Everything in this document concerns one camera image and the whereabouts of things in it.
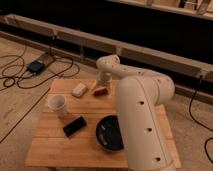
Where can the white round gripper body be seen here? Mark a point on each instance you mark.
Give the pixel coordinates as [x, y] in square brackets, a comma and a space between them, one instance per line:
[104, 79]

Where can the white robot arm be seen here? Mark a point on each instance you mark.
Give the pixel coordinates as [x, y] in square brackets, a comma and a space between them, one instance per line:
[136, 95]

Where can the white sponge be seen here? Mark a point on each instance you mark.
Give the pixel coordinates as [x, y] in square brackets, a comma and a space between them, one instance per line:
[79, 90]

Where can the black rectangular sponge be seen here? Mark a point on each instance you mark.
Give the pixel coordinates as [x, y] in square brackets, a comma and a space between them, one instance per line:
[74, 126]

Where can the translucent plastic cup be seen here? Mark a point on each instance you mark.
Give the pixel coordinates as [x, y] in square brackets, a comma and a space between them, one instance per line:
[57, 104]

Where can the black round bowl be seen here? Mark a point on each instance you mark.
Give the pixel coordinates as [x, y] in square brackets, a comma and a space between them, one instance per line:
[108, 133]

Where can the black power adapter box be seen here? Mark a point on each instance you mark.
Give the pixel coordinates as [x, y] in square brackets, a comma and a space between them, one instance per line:
[35, 67]

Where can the long wooden beam frame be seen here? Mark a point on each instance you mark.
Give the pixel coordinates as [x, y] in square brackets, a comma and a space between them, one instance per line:
[156, 58]

